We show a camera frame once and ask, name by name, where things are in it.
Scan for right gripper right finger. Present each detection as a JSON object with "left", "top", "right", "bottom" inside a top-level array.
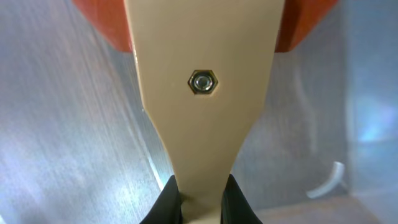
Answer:
[{"left": 221, "top": 174, "right": 262, "bottom": 224}]

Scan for orange scraper with wooden handle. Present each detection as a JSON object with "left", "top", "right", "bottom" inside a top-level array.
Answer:
[{"left": 74, "top": 0, "right": 336, "bottom": 223}]

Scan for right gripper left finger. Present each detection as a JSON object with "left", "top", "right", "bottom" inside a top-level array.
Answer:
[{"left": 140, "top": 175, "right": 183, "bottom": 224}]

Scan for clear plastic storage container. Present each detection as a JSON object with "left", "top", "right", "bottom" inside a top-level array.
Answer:
[{"left": 1, "top": 1, "right": 397, "bottom": 223}]

